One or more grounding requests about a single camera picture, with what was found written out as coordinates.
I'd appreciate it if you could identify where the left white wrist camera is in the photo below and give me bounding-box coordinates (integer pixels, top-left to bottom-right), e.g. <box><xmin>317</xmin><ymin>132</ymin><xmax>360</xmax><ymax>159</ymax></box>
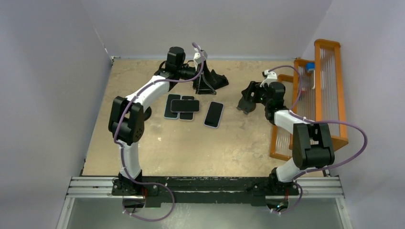
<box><xmin>193</xmin><ymin>50</ymin><xmax>208</xmax><ymax>65</ymax></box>

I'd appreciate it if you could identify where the purple case phone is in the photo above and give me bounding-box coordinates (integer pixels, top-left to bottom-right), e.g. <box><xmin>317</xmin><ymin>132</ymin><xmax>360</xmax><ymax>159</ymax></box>
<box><xmin>171</xmin><ymin>99</ymin><xmax>200</xmax><ymax>113</ymax></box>

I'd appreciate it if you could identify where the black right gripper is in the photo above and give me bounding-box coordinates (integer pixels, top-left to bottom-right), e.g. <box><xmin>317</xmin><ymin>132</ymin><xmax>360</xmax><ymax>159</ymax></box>
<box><xmin>241</xmin><ymin>81</ymin><xmax>272</xmax><ymax>107</ymax></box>

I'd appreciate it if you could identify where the red black stamp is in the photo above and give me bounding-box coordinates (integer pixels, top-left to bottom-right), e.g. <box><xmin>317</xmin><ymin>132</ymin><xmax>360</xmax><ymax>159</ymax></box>
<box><xmin>298</xmin><ymin>87</ymin><xmax>307</xmax><ymax>101</ymax></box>

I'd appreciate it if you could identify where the blue case phone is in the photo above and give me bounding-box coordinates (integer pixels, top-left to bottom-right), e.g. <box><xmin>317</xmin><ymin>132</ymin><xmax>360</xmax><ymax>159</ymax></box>
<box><xmin>164</xmin><ymin>94</ymin><xmax>181</xmax><ymax>120</ymax></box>

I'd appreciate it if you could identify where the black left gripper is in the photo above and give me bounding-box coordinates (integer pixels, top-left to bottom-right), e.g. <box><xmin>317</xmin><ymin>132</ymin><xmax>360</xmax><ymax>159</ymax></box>
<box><xmin>177</xmin><ymin>60</ymin><xmax>217</xmax><ymax>94</ymax></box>

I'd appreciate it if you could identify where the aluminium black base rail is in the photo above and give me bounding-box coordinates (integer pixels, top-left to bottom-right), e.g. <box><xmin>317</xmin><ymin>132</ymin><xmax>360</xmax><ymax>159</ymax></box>
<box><xmin>57</xmin><ymin>176</ymin><xmax>352</xmax><ymax>229</ymax></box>

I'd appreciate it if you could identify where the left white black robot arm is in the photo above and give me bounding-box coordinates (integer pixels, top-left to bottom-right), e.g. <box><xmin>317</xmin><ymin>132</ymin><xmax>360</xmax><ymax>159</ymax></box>
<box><xmin>108</xmin><ymin>45</ymin><xmax>229</xmax><ymax>195</ymax></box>

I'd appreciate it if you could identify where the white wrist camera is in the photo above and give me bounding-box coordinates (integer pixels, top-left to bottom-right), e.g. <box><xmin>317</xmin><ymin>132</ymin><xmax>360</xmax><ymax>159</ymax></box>
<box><xmin>193</xmin><ymin>50</ymin><xmax>208</xmax><ymax>65</ymax></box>
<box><xmin>260</xmin><ymin>70</ymin><xmax>277</xmax><ymax>87</ymax></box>

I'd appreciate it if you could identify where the orange wooden tiered rack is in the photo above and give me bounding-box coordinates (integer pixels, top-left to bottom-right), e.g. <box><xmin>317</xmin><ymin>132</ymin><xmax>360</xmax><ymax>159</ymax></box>
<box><xmin>269</xmin><ymin>39</ymin><xmax>349</xmax><ymax>161</ymax></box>

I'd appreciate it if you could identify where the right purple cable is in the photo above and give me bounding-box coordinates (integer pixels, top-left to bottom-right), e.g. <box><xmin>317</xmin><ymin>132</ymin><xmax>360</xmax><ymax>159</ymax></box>
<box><xmin>267</xmin><ymin>65</ymin><xmax>368</xmax><ymax>216</ymax></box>

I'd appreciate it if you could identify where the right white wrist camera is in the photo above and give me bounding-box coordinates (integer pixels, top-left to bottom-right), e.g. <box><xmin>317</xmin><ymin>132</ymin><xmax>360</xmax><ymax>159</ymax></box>
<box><xmin>260</xmin><ymin>70</ymin><xmax>277</xmax><ymax>87</ymax></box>

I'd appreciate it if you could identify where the white case phone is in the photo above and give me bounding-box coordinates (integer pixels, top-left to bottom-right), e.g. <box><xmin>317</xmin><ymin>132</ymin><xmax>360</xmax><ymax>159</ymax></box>
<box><xmin>179</xmin><ymin>95</ymin><xmax>195</xmax><ymax>121</ymax></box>

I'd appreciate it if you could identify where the black round base phone stand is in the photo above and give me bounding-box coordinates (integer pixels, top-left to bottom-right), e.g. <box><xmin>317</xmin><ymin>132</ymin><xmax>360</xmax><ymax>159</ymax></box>
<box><xmin>143</xmin><ymin>107</ymin><xmax>152</xmax><ymax>121</ymax></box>

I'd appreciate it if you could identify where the lilac case phone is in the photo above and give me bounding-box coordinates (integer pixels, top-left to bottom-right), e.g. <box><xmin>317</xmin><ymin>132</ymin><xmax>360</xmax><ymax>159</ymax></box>
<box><xmin>203</xmin><ymin>101</ymin><xmax>224</xmax><ymax>128</ymax></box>

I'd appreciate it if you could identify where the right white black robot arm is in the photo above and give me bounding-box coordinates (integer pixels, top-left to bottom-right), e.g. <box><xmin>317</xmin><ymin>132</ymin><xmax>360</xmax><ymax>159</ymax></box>
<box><xmin>237</xmin><ymin>81</ymin><xmax>335</xmax><ymax>194</ymax></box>

